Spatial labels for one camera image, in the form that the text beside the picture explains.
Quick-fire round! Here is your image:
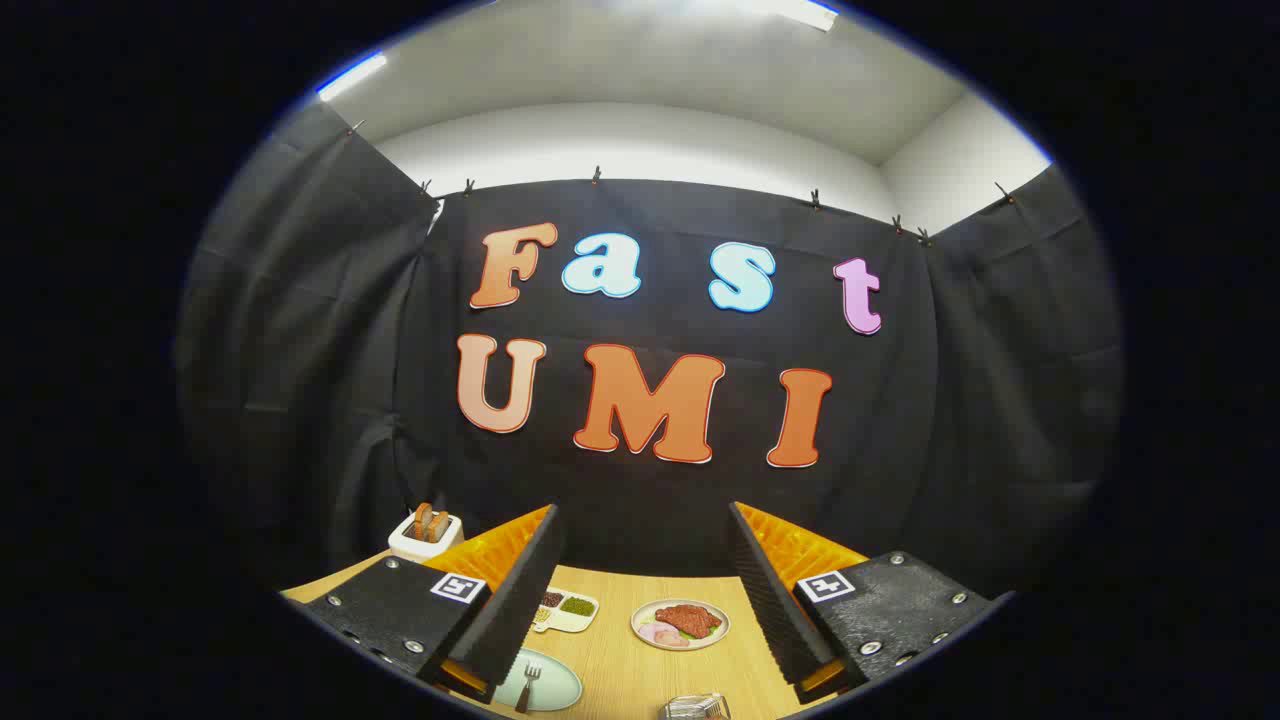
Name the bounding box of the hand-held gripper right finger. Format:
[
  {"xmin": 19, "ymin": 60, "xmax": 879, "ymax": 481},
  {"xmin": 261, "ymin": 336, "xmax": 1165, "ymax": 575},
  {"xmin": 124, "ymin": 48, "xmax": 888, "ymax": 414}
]
[{"xmin": 727, "ymin": 501, "xmax": 1004, "ymax": 705}]

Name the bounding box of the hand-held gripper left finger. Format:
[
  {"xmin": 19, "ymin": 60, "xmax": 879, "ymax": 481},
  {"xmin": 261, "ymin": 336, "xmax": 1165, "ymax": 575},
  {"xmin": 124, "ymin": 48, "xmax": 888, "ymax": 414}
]
[{"xmin": 298, "ymin": 504, "xmax": 567, "ymax": 705}]

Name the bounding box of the white divided snack dish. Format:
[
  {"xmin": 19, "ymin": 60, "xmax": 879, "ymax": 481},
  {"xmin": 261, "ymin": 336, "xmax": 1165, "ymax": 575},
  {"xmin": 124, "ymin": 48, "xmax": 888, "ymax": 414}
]
[{"xmin": 533, "ymin": 588, "xmax": 601, "ymax": 635}]

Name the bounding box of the round beige dinner plate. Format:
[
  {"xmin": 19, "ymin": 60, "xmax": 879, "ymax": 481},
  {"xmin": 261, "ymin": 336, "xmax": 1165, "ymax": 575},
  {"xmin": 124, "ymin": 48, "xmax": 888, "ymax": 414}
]
[{"xmin": 630, "ymin": 598, "xmax": 731, "ymax": 652}]

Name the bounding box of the brown grilled steak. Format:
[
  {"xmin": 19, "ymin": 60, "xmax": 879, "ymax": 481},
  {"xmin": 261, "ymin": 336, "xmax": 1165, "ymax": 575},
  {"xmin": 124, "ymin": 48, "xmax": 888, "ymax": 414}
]
[{"xmin": 655, "ymin": 604, "xmax": 723, "ymax": 639}]

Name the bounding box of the light blue round plate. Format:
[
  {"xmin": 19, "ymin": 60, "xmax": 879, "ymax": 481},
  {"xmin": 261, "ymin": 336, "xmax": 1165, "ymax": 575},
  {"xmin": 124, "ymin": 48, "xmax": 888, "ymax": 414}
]
[{"xmin": 492, "ymin": 648, "xmax": 584, "ymax": 713}]

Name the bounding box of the white toaster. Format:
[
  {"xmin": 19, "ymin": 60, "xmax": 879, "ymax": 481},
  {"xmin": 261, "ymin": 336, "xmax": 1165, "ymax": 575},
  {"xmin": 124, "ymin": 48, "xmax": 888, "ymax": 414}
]
[{"xmin": 388, "ymin": 503, "xmax": 464, "ymax": 563}]

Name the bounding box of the perforated metal basket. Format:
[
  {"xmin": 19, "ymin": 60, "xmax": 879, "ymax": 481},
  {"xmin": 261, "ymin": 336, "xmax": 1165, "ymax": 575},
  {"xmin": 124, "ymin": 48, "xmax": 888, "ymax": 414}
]
[{"xmin": 660, "ymin": 692, "xmax": 731, "ymax": 720}]

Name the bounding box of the row of cloth clips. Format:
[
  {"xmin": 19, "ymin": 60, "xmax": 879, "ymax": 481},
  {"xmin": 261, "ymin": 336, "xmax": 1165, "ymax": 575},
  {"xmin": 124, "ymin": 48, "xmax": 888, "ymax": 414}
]
[{"xmin": 345, "ymin": 118, "xmax": 1016, "ymax": 246}]

